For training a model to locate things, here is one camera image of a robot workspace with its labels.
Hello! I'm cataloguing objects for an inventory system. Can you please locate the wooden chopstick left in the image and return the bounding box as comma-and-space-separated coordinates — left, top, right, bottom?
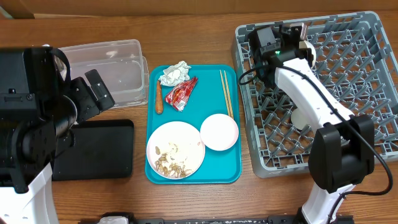
220, 70, 230, 117

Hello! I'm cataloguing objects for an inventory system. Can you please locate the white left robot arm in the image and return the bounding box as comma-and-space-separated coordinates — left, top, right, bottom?
1, 46, 114, 223

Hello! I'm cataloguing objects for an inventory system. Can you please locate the white bowl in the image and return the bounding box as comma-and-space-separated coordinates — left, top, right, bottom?
298, 40, 317, 68

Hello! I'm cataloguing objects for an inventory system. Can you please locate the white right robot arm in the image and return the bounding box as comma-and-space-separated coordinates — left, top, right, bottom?
243, 22, 393, 223

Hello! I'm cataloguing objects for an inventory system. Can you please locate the crumpled white tissue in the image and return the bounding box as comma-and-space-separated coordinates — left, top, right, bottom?
159, 61, 191, 86

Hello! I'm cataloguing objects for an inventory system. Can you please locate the red snack wrapper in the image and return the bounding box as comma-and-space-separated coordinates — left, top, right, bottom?
165, 77, 198, 111

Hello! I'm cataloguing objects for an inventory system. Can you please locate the pink small bowl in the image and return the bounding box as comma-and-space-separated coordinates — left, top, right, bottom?
200, 114, 239, 151

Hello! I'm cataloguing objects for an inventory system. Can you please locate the black plastic tray bin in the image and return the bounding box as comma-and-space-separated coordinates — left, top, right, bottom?
52, 119, 134, 181

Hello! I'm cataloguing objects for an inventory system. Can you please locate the clear plastic bin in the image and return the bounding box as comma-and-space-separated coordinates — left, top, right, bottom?
60, 39, 149, 108

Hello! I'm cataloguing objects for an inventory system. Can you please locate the wooden chopstick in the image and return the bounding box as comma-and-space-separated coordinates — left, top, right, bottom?
220, 70, 230, 117
224, 70, 234, 119

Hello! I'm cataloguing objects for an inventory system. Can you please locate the pink plate with food scraps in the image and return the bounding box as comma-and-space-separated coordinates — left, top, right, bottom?
146, 121, 206, 180

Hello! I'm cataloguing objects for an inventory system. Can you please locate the white paper cup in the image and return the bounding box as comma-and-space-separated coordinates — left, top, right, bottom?
290, 108, 311, 130

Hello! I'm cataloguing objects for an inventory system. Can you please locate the grey dishwasher rack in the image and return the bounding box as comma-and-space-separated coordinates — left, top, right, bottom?
232, 11, 397, 178

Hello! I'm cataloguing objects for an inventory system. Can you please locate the wooden chopstick right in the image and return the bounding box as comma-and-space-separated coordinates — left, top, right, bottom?
224, 70, 234, 119

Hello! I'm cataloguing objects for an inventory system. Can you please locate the teal plastic tray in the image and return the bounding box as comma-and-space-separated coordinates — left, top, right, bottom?
145, 64, 243, 184

